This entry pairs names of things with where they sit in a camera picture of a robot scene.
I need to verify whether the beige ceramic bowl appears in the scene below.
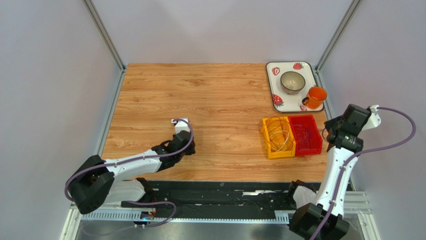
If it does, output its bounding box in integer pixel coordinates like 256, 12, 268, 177
280, 71, 306, 95

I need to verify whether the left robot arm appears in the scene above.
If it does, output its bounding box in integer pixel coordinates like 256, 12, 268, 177
64, 130, 196, 215

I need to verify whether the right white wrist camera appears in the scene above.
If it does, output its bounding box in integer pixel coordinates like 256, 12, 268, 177
362, 104, 381, 131

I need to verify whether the thin white wire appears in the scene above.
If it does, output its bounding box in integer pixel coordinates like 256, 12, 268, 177
268, 129, 290, 152

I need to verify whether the strawberry pattern tray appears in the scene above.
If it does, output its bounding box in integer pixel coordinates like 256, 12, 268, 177
265, 61, 324, 114

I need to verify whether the red plastic bin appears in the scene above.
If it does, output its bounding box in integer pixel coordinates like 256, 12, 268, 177
288, 114, 323, 157

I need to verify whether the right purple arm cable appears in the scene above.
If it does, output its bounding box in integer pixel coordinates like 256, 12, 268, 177
289, 106, 417, 240

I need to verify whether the yellow plastic bin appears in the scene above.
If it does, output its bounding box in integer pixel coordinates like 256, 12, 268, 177
260, 116, 296, 160

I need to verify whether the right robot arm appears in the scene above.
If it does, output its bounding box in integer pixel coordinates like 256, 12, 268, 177
287, 104, 381, 240

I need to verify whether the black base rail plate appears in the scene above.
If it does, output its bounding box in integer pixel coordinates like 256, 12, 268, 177
120, 179, 320, 221

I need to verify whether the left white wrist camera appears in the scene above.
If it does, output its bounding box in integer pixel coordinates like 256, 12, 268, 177
171, 117, 191, 134

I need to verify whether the orange mug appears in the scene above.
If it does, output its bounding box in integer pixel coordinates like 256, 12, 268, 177
302, 86, 328, 109

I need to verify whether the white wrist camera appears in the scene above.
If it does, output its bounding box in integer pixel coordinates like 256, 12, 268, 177
362, 104, 381, 131
171, 117, 191, 134

